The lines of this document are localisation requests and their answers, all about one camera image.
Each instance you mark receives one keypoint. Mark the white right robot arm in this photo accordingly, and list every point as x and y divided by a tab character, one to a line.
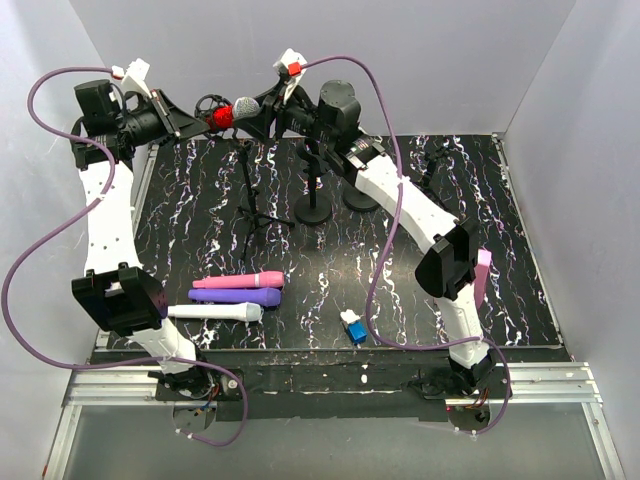
450	246

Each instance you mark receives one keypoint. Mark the black stand with purple mic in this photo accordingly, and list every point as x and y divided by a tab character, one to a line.
357	201

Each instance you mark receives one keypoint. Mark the aluminium frame rail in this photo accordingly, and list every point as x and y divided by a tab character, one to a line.
554	428

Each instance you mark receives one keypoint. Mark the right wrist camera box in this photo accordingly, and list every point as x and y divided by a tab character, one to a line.
289	66

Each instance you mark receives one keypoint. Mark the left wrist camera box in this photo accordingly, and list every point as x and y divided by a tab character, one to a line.
133	77

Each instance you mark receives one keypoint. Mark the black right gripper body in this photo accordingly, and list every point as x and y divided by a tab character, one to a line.
298	116

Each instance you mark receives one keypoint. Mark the black tripod stand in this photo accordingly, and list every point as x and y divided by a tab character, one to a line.
433	161
257	220

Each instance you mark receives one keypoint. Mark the black round-base mic stand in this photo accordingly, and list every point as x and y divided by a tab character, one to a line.
312	209

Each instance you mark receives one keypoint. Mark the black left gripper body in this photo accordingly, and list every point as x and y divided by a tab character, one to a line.
149	124

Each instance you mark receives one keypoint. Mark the purple handheld microphone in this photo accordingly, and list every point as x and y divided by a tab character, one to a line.
267	297

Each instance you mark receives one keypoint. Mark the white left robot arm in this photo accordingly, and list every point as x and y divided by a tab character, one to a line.
115	291

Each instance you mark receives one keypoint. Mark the white handheld microphone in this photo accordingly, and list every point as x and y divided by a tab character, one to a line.
244	312

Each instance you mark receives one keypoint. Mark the silver studio mic shock mount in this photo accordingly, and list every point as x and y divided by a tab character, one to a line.
220	113

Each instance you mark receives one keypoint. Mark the blue and white block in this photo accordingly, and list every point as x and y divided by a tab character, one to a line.
353	327

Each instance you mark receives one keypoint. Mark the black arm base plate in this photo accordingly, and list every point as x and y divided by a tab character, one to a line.
325	385

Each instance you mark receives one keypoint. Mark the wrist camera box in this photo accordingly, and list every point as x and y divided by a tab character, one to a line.
133	77
289	66

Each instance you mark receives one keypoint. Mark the pink handheld microphone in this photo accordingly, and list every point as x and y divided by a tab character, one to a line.
265	279

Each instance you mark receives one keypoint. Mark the pink box holder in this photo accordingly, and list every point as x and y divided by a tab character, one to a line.
482	270

